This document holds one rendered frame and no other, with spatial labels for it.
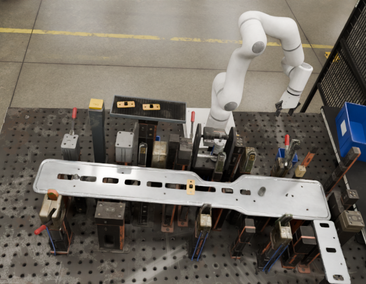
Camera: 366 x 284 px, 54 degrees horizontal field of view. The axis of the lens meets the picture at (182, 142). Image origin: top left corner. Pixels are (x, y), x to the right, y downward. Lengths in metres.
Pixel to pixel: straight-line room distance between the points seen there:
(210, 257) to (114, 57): 2.69
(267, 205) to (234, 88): 0.60
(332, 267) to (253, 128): 1.11
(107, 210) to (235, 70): 0.89
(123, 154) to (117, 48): 2.57
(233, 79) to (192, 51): 2.43
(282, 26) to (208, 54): 2.58
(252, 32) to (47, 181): 1.12
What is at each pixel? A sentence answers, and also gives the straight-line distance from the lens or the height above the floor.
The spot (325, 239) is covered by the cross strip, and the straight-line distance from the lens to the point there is 1.77.
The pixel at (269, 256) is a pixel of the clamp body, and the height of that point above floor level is 0.82.
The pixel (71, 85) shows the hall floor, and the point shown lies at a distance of 3.70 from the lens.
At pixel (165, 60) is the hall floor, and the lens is 4.05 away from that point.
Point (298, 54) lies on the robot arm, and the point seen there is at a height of 1.45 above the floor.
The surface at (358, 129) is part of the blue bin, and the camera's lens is 2.28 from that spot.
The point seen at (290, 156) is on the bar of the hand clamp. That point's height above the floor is 1.11.
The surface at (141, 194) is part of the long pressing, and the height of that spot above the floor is 1.00.
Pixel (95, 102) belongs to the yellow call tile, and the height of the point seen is 1.16.
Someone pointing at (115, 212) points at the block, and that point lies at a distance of 1.58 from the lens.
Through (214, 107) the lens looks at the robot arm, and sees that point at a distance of 2.03.
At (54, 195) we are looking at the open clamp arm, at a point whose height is 1.09.
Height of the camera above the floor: 2.40
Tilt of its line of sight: 49 degrees down
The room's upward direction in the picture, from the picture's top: 11 degrees clockwise
